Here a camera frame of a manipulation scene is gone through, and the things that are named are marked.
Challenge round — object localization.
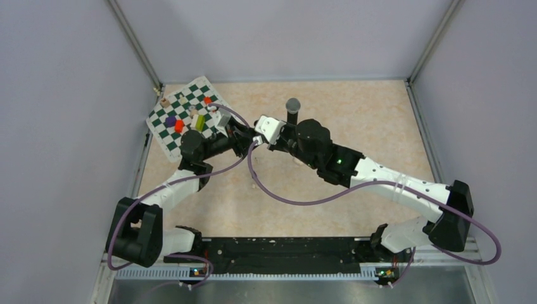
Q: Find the red block small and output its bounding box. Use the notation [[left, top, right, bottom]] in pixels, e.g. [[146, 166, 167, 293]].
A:
[[174, 120, 184, 134]]

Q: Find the black microphone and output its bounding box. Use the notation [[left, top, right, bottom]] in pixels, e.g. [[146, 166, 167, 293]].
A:
[[286, 98, 301, 125]]

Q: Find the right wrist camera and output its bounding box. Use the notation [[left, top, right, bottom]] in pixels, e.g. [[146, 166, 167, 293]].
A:
[[254, 115, 286, 144]]

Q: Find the white block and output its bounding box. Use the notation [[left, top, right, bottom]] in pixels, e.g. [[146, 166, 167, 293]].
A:
[[191, 115, 199, 129]]

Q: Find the right corner post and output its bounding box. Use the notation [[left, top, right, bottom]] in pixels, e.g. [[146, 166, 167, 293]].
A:
[[407, 0, 465, 86]]

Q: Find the tan wooden block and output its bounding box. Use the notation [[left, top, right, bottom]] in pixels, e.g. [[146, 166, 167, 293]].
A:
[[160, 98, 170, 108]]

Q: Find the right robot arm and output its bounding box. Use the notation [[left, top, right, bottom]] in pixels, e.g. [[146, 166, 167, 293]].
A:
[[255, 116, 474, 261]]

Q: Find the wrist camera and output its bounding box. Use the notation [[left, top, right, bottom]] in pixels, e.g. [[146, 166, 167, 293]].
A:
[[254, 115, 286, 144], [213, 110, 232, 137]]

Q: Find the left corner post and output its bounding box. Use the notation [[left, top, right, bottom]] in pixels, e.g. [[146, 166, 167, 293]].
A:
[[105, 0, 163, 90]]

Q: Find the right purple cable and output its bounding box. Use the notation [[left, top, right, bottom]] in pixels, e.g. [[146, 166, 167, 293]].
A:
[[247, 140, 503, 288]]

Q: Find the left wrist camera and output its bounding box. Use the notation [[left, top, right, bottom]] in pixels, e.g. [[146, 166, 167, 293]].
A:
[[213, 110, 232, 137]]

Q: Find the yellow-green block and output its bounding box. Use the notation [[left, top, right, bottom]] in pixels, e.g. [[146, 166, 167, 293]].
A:
[[196, 115, 205, 132]]

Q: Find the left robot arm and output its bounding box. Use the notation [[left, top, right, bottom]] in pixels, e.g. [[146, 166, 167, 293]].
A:
[[106, 119, 256, 270]]

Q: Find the corner post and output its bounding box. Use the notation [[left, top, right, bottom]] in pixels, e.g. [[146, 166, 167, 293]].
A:
[[105, 0, 163, 90], [407, 0, 465, 86]]

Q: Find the purple block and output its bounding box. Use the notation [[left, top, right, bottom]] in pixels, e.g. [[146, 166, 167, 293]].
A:
[[164, 116, 177, 128]]

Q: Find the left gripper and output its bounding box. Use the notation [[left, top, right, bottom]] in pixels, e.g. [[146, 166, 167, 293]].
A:
[[201, 117, 260, 161]]

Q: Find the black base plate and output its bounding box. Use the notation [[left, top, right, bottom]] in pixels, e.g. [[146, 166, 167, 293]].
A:
[[189, 237, 410, 275]]

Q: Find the green white chessboard mat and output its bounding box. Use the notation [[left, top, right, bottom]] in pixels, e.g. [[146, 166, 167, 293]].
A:
[[146, 76, 231, 163]]

